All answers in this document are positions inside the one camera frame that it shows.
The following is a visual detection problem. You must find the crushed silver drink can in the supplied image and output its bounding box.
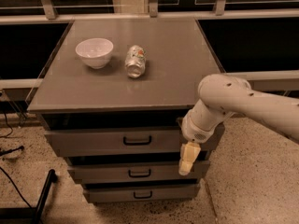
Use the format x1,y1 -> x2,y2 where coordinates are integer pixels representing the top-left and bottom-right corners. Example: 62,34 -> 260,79
124,45 -> 146,78

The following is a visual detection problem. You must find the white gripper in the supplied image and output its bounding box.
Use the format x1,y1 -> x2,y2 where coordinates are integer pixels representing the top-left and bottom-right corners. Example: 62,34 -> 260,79
178,112 -> 214,175

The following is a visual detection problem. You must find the grey drawer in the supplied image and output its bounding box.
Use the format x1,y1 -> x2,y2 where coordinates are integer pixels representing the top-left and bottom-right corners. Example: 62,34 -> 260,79
68,161 -> 210,184
43,121 -> 226,158
83,184 -> 199,203

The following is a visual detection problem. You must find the white ceramic bowl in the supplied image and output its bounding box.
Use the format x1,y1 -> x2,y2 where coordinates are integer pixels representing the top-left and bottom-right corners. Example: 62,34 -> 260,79
75,38 -> 114,69

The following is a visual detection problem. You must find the grey middle drawer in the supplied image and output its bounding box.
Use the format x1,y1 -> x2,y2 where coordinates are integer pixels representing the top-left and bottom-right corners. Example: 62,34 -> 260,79
68,161 -> 210,184

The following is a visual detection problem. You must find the grey bottom drawer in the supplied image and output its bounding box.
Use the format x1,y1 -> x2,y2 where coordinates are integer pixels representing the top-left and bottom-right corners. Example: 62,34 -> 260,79
83,184 -> 199,203

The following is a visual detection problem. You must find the black floor cable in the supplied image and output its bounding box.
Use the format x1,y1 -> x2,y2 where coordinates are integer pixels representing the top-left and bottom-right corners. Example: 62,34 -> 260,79
0,166 -> 33,209

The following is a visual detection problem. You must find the metal window railing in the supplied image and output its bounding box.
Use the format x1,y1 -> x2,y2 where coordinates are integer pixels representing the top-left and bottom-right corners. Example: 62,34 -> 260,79
0,0 -> 299,23

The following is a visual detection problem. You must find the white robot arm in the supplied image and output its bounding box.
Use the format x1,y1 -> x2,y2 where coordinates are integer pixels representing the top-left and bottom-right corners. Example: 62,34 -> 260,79
178,74 -> 299,175

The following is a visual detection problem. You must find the black metal stand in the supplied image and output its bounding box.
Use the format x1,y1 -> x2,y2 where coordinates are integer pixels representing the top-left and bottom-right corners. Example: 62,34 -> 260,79
0,169 -> 58,224

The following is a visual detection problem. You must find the grey top drawer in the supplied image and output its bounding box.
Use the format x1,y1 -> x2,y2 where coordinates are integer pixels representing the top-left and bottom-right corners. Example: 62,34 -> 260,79
43,121 -> 226,158

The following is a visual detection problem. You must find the grey drawer cabinet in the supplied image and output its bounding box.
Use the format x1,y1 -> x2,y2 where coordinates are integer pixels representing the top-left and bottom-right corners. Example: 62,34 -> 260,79
28,19 -> 224,191

